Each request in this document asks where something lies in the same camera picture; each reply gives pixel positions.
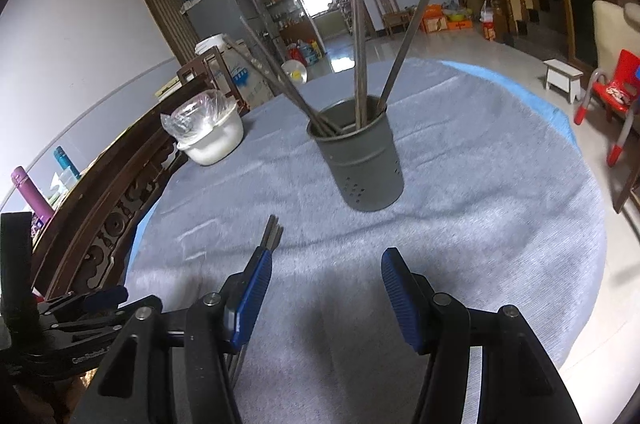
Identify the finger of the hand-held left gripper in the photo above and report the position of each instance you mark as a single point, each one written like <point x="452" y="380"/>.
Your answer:
<point x="85" y="321"/>
<point x="105" y="296"/>

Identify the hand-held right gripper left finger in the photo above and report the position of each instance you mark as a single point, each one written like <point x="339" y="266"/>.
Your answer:
<point x="252" y="294"/>

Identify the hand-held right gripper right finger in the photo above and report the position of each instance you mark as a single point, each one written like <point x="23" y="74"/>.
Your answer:
<point x="400" y="299"/>

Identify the grey metal chopstick holder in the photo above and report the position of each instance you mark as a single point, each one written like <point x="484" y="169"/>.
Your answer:
<point x="360" y="169"/>

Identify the purple thermos bottle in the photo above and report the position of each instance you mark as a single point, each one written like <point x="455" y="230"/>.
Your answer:
<point x="32" y="196"/>

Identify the clear plastic container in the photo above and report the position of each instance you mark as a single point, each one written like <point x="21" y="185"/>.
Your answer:
<point x="62" y="186"/>

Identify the teal bottle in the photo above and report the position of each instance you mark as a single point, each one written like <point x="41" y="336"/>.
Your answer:
<point x="66" y="162"/>

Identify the grey tablecloth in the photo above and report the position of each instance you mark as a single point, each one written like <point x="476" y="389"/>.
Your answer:
<point x="475" y="204"/>

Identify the white bowl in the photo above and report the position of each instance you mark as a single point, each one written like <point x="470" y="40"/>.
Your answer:
<point x="215" y="144"/>

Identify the white chest freezer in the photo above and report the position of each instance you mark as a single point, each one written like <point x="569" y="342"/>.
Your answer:
<point x="247" y="79"/>

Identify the white floor fan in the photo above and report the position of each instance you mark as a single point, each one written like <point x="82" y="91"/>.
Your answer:
<point x="294" y="72"/>

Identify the dark wooden chair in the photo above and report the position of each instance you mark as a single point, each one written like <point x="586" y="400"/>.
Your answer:
<point x="200" y="64"/>

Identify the blue tablecloth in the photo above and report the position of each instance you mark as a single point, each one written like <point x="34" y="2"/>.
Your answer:
<point x="530" y="99"/>

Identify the group of plastic bottles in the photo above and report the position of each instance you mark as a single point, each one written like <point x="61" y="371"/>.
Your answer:
<point x="302" y="53"/>

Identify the dark wooden table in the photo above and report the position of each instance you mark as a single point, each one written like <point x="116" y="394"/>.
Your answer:
<point x="631" y="189"/>

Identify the white small stool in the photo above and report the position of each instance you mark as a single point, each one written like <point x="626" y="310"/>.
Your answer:
<point x="562" y="77"/>

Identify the orange cardboard box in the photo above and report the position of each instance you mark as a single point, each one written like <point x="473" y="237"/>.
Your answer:
<point x="435" y="20"/>

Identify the yellow red box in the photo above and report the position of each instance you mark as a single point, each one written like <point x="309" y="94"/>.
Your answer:
<point x="490" y="32"/>

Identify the grey refrigerator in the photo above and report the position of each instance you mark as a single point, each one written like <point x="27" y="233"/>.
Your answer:
<point x="215" y="14"/>

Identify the brown wooden chair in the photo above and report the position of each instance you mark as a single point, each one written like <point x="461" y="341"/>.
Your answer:
<point x="387" y="12"/>

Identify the brown wooden door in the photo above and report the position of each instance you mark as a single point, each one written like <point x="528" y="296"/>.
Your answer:
<point x="160" y="9"/>

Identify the shelf with bottles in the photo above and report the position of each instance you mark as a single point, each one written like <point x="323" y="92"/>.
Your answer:
<point x="272" y="2"/>

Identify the metal kitchen rack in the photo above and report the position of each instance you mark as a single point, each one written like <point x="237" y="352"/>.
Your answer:
<point x="346" y="7"/>

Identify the red child chair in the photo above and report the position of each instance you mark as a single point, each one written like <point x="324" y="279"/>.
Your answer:
<point x="620" y="89"/>

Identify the cream armchair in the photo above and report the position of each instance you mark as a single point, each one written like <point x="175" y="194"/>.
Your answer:
<point x="612" y="34"/>

